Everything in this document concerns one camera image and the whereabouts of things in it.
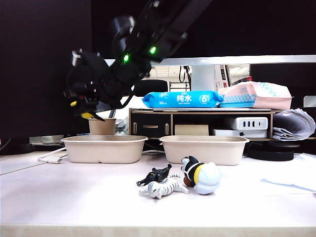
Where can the small beige cardboard box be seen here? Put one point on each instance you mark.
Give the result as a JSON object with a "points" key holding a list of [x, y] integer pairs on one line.
{"points": [[191, 130]]}

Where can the striped doll with pale hat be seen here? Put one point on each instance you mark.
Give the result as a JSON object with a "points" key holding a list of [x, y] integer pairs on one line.
{"points": [[205, 177]]}

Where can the yellow and black doll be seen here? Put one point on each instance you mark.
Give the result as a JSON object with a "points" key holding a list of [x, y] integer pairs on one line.
{"points": [[86, 115]]}

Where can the small dark monitor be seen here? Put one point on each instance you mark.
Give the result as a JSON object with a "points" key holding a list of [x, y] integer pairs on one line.
{"points": [[296, 79]]}

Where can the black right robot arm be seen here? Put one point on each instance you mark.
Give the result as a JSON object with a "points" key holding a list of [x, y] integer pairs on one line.
{"points": [[148, 37]]}

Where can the pink tissue pack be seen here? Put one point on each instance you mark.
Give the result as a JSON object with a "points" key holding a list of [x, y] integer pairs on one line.
{"points": [[269, 96]]}

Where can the black round stand base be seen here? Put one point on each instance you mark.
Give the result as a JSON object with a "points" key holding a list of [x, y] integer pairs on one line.
{"points": [[271, 153]]}

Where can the black office chair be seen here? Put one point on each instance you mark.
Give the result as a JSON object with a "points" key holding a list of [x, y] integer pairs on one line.
{"points": [[153, 86]]}

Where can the black metal rack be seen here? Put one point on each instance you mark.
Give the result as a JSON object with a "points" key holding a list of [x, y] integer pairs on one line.
{"points": [[179, 86]]}

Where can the silver monitor stand base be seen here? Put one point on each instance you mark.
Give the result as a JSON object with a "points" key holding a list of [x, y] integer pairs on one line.
{"points": [[44, 140]]}

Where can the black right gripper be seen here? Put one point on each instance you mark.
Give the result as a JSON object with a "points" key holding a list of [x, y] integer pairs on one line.
{"points": [[96, 79]]}

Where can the printed white paper sheet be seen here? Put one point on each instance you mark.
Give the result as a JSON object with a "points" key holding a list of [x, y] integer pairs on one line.
{"points": [[291, 182]]}

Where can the white carton with red print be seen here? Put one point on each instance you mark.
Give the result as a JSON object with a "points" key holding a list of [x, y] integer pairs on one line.
{"points": [[221, 76]]}

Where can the white power strip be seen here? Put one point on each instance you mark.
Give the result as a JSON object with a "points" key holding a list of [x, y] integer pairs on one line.
{"points": [[247, 123]]}

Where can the small grey tabby cat doll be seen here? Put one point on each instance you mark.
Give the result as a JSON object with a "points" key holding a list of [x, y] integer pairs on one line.
{"points": [[163, 187]]}

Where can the flat white box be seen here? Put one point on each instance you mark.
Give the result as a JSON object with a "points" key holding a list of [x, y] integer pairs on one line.
{"points": [[227, 133]]}

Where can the white rounded object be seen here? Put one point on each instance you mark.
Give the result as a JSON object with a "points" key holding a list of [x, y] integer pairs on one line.
{"points": [[309, 101]]}

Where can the black monitor stand foot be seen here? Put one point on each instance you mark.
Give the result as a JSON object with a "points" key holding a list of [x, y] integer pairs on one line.
{"points": [[17, 149]]}

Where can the beige paper pulp box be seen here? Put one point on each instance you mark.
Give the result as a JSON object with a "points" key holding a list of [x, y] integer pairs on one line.
{"points": [[205, 150], [103, 150]]}

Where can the brown paper cup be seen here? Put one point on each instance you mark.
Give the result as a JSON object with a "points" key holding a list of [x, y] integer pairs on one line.
{"points": [[102, 128]]}

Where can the small black cat doll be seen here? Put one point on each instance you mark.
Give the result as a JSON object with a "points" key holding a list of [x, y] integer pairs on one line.
{"points": [[154, 175]]}

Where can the black wooden desk organizer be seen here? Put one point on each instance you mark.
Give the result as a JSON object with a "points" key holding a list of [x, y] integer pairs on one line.
{"points": [[150, 127]]}

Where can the large dark monitor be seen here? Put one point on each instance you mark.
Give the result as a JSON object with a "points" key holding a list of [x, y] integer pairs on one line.
{"points": [[37, 74]]}

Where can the blue wet wipes pack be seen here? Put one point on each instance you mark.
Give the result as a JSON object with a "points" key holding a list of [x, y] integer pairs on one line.
{"points": [[182, 98]]}

